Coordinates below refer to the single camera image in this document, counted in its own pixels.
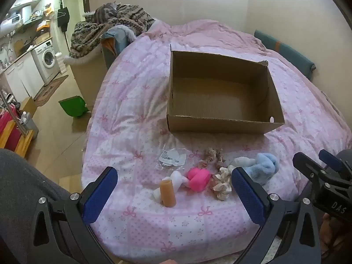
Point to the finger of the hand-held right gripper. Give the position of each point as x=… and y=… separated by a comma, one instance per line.
x=330, y=157
x=304, y=165

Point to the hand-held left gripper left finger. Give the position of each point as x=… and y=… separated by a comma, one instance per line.
x=100, y=195

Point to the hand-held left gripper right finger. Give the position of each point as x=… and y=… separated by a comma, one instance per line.
x=247, y=195

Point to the cream scrunchie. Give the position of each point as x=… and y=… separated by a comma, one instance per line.
x=222, y=185

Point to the white fluffy sock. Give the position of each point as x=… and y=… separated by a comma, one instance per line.
x=242, y=161

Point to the pink soft toy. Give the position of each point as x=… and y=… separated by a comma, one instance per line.
x=198, y=180

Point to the orange foam cylinder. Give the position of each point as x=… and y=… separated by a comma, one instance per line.
x=168, y=193

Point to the clear plastic packet with label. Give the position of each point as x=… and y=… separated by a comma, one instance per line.
x=172, y=158

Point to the person's right hand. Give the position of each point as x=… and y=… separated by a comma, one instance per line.
x=330, y=233

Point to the brown scrunchie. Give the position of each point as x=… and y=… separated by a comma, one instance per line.
x=211, y=154

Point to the person's grey trouser leg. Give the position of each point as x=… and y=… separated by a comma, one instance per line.
x=22, y=187

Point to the pink bow-print quilt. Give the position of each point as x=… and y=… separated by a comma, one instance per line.
x=132, y=115

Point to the green bin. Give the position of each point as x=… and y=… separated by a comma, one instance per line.
x=73, y=106

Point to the wooden chair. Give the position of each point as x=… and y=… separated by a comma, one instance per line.
x=22, y=141

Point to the grey bin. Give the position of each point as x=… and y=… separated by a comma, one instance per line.
x=30, y=125

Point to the teal headboard cushion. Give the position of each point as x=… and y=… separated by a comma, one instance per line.
x=288, y=55

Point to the small cardboard box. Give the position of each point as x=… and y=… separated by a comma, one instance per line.
x=27, y=106

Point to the brown floor rug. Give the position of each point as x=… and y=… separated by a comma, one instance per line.
x=51, y=89

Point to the red suitcase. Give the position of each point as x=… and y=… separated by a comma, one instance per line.
x=7, y=123

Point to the beige sofa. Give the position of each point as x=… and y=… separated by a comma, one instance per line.
x=88, y=77

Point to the white stacked packs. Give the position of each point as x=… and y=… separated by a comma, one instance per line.
x=61, y=62

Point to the white kitchen cabinets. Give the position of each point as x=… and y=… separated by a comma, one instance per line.
x=19, y=74

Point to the white washing machine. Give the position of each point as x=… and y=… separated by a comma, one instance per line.
x=48, y=57

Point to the brown patterned knit blanket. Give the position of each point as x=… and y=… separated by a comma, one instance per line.
x=88, y=35

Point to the black hanging jacket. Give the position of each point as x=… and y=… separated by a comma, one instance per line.
x=63, y=18

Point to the grey tabby cat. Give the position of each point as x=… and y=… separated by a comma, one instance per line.
x=106, y=12

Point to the white countertop appliance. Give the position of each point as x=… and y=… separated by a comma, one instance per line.
x=11, y=22

